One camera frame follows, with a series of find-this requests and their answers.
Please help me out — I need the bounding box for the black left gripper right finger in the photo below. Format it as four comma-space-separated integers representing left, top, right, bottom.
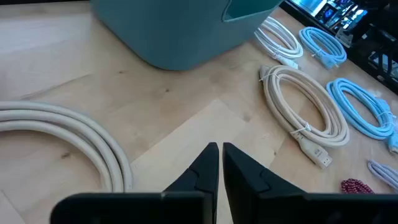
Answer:
222, 142, 398, 224

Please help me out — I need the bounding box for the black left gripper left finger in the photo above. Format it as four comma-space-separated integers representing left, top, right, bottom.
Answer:
50, 142, 220, 224

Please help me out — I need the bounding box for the beige DisplayPort cable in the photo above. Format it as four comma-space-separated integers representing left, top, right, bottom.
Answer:
258, 64, 351, 170

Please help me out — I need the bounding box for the red braided cable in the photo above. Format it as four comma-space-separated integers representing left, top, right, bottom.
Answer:
340, 177, 376, 195

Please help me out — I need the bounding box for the light blue cable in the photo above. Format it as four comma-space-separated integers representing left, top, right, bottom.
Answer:
298, 26, 348, 70
325, 77, 398, 155

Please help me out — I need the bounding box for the white cable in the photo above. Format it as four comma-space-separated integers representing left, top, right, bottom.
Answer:
254, 16, 305, 70

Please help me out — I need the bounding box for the pale lilac braided cable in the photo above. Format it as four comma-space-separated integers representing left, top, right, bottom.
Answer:
368, 159, 398, 191

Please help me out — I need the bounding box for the thick beige cable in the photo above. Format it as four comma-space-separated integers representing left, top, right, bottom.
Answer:
0, 100, 135, 193

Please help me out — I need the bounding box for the teal plastic bin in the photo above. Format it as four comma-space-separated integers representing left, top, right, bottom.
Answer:
90, 0, 282, 72

